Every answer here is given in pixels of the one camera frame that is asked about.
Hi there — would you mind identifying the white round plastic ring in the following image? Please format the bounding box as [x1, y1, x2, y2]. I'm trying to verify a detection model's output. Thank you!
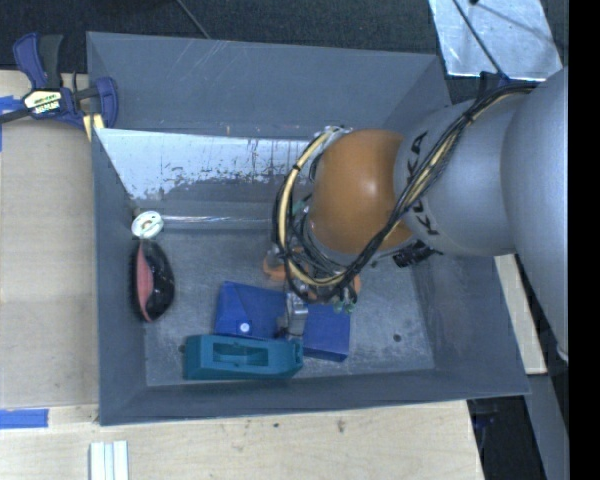
[130, 210, 165, 241]

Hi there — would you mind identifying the black and red brush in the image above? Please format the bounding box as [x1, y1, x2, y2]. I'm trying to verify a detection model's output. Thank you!
[128, 238, 177, 324]

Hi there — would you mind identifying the teal plastic block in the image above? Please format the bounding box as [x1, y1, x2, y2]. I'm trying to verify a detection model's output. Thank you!
[180, 333, 305, 382]

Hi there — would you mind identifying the black cylinder on white bracket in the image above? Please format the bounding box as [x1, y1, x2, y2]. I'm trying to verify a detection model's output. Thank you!
[392, 240, 442, 269]

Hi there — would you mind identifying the grey metal bin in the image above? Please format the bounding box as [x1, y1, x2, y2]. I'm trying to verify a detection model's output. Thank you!
[85, 30, 532, 427]

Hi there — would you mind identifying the pale wood board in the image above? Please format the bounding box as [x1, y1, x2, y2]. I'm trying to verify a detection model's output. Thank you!
[0, 71, 102, 411]

